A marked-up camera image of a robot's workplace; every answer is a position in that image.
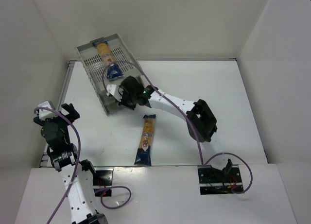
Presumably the spaghetti bag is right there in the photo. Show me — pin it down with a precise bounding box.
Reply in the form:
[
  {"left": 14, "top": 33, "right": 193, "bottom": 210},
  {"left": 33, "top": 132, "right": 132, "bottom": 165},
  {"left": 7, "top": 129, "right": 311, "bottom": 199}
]
[
  {"left": 92, "top": 40, "right": 124, "bottom": 80},
  {"left": 134, "top": 114, "right": 156, "bottom": 166}
]

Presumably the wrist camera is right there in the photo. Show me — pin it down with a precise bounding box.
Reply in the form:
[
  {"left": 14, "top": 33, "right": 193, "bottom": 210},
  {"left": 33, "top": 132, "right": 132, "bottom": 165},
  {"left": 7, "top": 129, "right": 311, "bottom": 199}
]
[
  {"left": 106, "top": 84, "right": 123, "bottom": 102},
  {"left": 36, "top": 101, "right": 56, "bottom": 121}
]

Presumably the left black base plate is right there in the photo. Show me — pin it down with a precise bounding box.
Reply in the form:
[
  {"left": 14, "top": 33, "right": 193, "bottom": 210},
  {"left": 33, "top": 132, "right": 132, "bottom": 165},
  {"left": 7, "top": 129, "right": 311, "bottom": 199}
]
[{"left": 93, "top": 167, "right": 113, "bottom": 197}]

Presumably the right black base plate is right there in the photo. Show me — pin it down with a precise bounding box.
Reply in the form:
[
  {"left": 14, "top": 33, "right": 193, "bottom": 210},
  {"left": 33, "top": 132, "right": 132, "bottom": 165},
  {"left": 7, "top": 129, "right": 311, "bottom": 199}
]
[{"left": 197, "top": 166, "right": 244, "bottom": 195}]

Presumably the purple cable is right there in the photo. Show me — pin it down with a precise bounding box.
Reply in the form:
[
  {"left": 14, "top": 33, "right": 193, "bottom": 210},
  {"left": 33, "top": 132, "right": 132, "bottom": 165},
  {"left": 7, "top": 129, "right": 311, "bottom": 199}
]
[
  {"left": 33, "top": 107, "right": 132, "bottom": 224},
  {"left": 102, "top": 60, "right": 255, "bottom": 194}
]

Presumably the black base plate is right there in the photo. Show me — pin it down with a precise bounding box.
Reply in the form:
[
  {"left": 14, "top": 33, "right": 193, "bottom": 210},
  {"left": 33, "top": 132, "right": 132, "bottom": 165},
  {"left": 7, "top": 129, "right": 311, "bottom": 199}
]
[
  {"left": 197, "top": 166, "right": 244, "bottom": 195},
  {"left": 93, "top": 167, "right": 113, "bottom": 197}
]

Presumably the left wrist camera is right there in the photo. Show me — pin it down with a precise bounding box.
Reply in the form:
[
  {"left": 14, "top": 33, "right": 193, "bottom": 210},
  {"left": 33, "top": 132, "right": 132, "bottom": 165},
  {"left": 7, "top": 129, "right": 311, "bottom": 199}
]
[{"left": 36, "top": 101, "right": 56, "bottom": 121}]

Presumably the grey stacked tray shelf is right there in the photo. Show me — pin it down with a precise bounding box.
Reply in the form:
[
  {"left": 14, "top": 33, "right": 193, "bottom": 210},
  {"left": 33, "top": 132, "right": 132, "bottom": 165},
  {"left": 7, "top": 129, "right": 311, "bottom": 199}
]
[{"left": 75, "top": 33, "right": 143, "bottom": 116}]

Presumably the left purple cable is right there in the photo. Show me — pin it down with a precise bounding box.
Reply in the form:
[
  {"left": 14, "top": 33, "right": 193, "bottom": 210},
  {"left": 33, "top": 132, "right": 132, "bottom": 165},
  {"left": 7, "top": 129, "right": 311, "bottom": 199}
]
[{"left": 33, "top": 107, "right": 132, "bottom": 224}]

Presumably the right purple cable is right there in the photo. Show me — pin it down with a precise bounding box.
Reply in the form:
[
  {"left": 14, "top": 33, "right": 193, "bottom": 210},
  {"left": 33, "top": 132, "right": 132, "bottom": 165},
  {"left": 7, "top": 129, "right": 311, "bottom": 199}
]
[{"left": 102, "top": 60, "right": 255, "bottom": 194}]

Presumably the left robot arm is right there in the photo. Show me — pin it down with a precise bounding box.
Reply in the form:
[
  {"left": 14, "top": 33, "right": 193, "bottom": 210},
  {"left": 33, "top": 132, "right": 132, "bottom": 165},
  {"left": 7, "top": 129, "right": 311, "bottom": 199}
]
[{"left": 34, "top": 101, "right": 107, "bottom": 224}]

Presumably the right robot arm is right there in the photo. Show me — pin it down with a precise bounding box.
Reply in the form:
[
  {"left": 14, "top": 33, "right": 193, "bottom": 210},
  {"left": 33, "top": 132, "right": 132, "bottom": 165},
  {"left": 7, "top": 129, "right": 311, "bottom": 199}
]
[{"left": 116, "top": 76, "right": 217, "bottom": 145}]

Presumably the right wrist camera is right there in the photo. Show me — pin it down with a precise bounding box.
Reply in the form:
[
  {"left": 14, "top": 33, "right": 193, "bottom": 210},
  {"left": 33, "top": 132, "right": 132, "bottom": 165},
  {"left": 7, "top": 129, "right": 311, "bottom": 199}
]
[{"left": 106, "top": 84, "right": 123, "bottom": 102}]

